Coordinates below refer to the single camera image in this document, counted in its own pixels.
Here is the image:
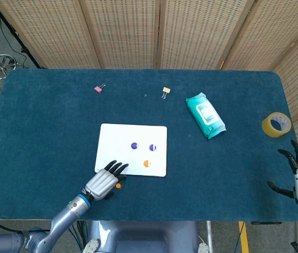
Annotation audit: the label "green wet wipes pack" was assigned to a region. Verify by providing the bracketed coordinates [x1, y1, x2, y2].
[185, 92, 227, 140]

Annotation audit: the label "blue-grey robot torso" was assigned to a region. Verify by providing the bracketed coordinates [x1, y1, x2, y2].
[82, 220, 210, 253]

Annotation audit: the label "yellow floor tape strip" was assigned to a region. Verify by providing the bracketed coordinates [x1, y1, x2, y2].
[238, 221, 250, 253]

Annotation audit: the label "white rectangular board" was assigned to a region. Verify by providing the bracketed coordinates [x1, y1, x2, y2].
[94, 123, 168, 178]

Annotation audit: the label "white metal table leg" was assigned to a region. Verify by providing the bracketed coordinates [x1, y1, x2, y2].
[205, 220, 214, 253]

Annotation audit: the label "yellowish packing tape roll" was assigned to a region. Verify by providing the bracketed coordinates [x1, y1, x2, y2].
[261, 112, 292, 138]

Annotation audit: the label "black cables under table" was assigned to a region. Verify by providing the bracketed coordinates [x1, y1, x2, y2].
[68, 220, 87, 253]

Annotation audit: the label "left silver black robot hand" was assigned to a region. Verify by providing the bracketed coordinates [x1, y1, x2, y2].
[84, 159, 130, 201]

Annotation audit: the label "dark blue table mat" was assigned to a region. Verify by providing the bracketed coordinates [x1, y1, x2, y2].
[0, 68, 298, 221]

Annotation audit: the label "black stand pole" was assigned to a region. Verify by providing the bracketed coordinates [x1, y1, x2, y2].
[0, 0, 44, 69]

